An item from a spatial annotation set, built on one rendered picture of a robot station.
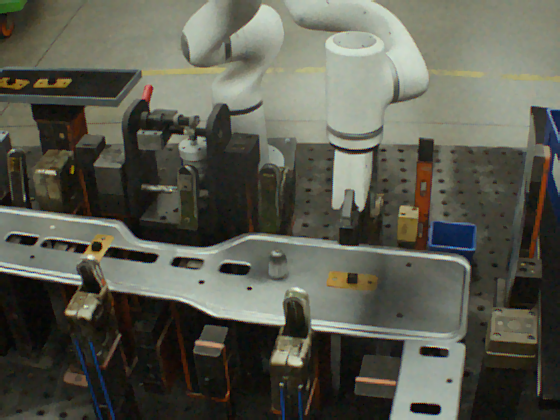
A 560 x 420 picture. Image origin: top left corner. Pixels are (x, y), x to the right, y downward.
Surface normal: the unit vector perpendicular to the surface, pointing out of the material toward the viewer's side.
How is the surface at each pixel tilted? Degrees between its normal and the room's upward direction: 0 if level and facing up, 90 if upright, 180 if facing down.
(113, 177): 90
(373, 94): 90
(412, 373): 0
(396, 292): 0
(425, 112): 0
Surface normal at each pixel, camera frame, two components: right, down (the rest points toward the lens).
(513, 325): -0.04, -0.81
